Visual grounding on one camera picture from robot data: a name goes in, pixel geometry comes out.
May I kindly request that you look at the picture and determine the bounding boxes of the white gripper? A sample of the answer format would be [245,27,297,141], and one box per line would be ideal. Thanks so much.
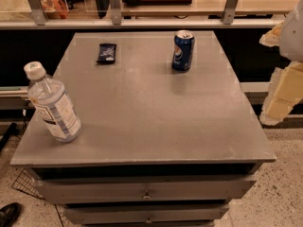
[259,0,303,126]

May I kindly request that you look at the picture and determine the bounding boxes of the blue pepsi can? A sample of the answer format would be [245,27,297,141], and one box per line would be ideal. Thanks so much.
[171,30,195,71]

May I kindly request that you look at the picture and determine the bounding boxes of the clear plastic water bottle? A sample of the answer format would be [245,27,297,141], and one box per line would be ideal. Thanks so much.
[24,61,81,142]

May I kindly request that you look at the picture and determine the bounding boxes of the grey drawer cabinet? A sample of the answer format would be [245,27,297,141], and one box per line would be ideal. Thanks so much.
[11,31,276,227]

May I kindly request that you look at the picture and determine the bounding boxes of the dark blue snack packet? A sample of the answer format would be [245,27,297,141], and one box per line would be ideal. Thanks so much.
[97,44,116,64]

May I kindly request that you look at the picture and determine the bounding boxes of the lower grey drawer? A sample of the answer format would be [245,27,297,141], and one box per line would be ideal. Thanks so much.
[64,204,229,225]

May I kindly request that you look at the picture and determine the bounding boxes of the grey drawer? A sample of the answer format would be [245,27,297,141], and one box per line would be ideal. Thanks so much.
[64,204,229,225]
[34,175,256,204]

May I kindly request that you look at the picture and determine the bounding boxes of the orange snack bag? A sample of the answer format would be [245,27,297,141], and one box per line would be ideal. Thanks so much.
[40,0,68,19]

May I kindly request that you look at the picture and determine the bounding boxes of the upper grey drawer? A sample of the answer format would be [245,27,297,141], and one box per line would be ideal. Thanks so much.
[34,175,256,204]

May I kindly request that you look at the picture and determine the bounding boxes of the black shoe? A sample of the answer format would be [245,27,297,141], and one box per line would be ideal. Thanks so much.
[0,202,22,227]

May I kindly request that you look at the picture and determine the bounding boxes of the wire mesh rack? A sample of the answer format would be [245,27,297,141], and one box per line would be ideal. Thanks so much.
[11,169,44,200]

